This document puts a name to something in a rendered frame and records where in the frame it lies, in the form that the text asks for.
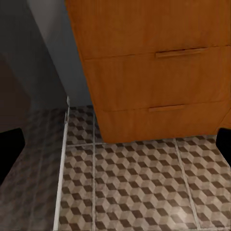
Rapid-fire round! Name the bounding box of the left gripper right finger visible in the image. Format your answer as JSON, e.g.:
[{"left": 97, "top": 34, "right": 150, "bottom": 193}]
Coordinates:
[{"left": 216, "top": 128, "right": 231, "bottom": 166}]

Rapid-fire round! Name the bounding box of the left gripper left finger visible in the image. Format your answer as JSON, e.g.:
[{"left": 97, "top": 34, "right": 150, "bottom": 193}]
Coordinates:
[{"left": 0, "top": 128, "right": 25, "bottom": 186}]

